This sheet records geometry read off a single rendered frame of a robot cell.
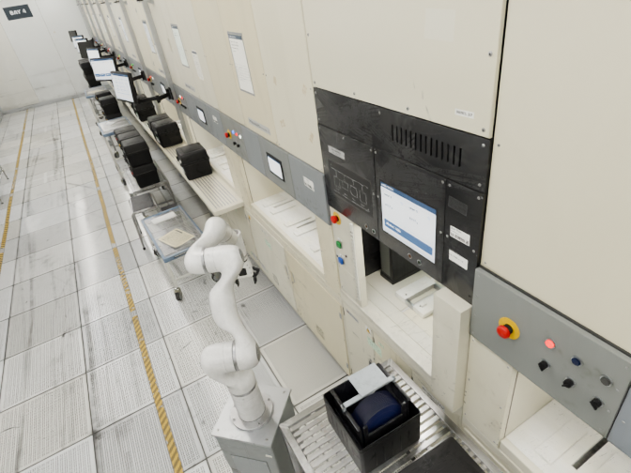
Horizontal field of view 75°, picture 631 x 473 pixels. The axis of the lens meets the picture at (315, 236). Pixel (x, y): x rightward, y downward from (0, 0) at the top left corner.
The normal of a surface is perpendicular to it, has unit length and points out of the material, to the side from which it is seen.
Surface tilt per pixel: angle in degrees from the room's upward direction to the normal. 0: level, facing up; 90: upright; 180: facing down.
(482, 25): 90
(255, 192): 90
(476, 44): 90
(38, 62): 90
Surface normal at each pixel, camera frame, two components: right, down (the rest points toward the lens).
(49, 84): 0.50, 0.42
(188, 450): -0.14, -0.83
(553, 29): -0.86, 0.37
